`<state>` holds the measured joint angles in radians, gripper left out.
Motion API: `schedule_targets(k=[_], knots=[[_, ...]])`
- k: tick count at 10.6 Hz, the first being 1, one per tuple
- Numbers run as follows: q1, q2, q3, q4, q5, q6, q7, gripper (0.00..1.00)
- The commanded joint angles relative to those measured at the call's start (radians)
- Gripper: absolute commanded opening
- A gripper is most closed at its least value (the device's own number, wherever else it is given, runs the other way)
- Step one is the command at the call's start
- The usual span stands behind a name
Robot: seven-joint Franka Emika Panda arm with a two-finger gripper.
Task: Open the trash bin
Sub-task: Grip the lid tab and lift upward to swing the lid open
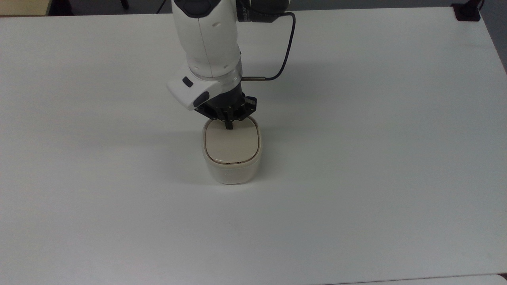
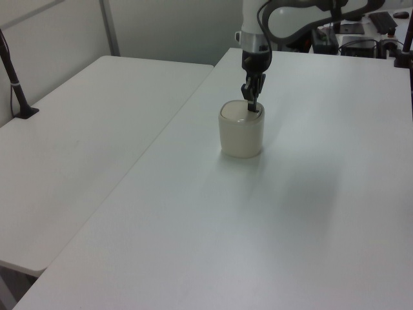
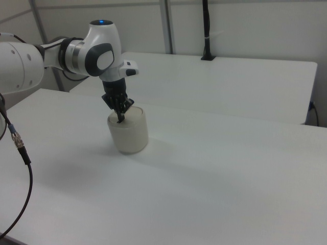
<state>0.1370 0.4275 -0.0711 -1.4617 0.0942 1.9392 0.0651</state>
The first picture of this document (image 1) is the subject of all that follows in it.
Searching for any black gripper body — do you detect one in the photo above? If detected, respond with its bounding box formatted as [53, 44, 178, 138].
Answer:
[194, 84, 257, 121]

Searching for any beige trash bin lid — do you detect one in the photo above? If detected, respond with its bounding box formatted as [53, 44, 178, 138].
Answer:
[204, 119, 260, 164]

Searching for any beige small trash bin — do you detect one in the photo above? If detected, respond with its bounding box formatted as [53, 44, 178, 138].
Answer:
[201, 117, 263, 185]

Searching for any wooden desk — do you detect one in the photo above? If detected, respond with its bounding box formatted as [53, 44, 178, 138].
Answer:
[0, 0, 52, 17]

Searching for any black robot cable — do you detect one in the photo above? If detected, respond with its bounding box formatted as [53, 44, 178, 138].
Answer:
[242, 12, 297, 82]

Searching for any black clamp camera stand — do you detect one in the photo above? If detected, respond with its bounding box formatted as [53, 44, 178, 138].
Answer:
[451, 0, 482, 21]

